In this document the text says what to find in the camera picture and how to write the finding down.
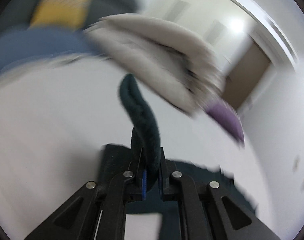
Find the dark green knit garment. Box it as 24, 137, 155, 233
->
98, 74, 257, 239

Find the purple cushion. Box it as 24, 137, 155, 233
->
205, 100, 245, 145

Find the beige folded duvet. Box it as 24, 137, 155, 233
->
84, 14, 225, 114

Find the brown wooden door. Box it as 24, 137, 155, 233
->
221, 40, 271, 110

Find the cream wardrobe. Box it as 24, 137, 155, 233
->
145, 0, 257, 64

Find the blue pillow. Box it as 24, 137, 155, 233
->
0, 26, 103, 74

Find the dark teal headboard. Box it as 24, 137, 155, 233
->
83, 0, 141, 28

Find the yellow cushion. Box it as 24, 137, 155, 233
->
30, 0, 92, 30

